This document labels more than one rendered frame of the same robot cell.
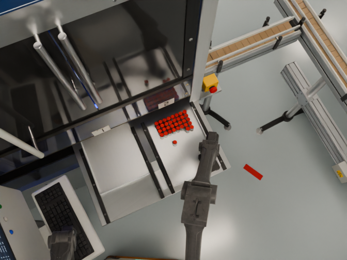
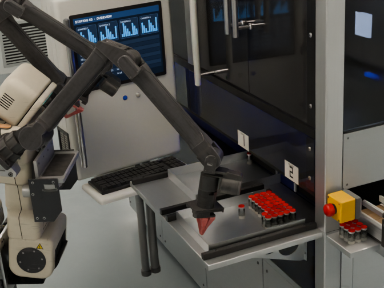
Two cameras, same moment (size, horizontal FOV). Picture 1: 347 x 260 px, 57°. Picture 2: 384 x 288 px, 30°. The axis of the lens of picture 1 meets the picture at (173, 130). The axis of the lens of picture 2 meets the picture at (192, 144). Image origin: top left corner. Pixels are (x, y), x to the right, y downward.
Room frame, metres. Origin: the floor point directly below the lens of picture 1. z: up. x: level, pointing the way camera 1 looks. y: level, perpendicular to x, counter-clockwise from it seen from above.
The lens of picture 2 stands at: (0.32, -2.13, 2.00)
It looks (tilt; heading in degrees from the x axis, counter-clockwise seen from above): 22 degrees down; 91
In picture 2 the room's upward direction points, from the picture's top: 4 degrees counter-clockwise
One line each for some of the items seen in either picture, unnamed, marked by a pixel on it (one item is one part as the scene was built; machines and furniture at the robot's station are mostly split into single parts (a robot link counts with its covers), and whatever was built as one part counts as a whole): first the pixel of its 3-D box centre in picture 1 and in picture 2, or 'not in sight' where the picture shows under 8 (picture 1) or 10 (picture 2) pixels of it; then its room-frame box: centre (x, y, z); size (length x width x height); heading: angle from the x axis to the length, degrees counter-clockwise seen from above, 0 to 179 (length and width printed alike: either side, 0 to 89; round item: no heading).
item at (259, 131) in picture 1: (285, 118); not in sight; (0.85, -0.90, 0.07); 0.50 x 0.08 x 0.14; 114
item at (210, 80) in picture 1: (208, 81); (343, 206); (0.72, -0.18, 0.99); 0.08 x 0.07 x 0.07; 24
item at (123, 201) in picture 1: (149, 153); (227, 204); (0.37, 0.12, 0.87); 0.70 x 0.48 x 0.02; 114
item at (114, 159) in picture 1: (112, 153); (223, 175); (0.37, 0.31, 0.90); 0.34 x 0.26 x 0.04; 24
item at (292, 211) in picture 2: (170, 118); (280, 206); (0.55, 0.01, 0.90); 0.18 x 0.02 x 0.05; 114
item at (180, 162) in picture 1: (183, 145); (239, 219); (0.41, -0.05, 0.90); 0.34 x 0.26 x 0.04; 24
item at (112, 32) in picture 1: (139, 56); (279, 22); (0.57, 0.12, 1.50); 0.43 x 0.01 x 0.59; 114
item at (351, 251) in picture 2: (205, 84); (356, 240); (0.76, -0.18, 0.87); 0.14 x 0.13 x 0.02; 24
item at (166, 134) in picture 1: (175, 130); (262, 211); (0.49, -0.01, 0.90); 0.18 x 0.02 x 0.05; 113
